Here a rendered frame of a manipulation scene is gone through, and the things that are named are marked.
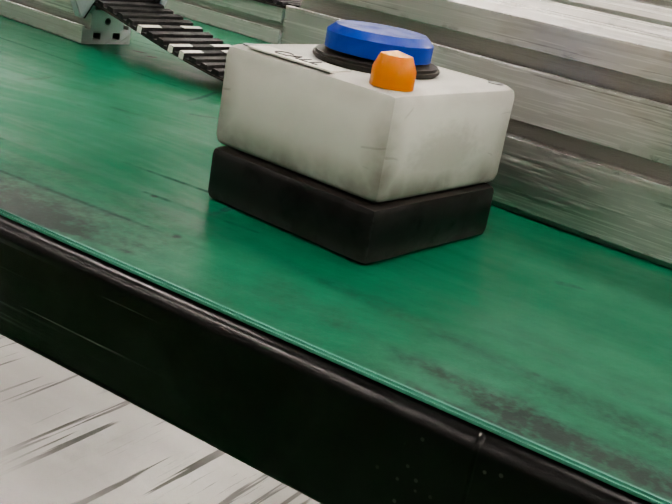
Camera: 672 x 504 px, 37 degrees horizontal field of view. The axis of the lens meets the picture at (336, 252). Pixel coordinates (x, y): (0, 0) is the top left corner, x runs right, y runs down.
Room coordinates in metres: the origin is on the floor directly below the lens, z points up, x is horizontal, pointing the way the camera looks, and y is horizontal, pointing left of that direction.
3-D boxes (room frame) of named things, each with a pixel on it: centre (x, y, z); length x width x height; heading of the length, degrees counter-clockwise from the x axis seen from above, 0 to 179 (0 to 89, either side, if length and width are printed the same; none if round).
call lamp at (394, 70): (0.33, -0.01, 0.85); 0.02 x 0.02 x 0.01
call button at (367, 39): (0.38, 0.00, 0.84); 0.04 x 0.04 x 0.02
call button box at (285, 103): (0.38, -0.01, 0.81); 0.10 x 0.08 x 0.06; 143
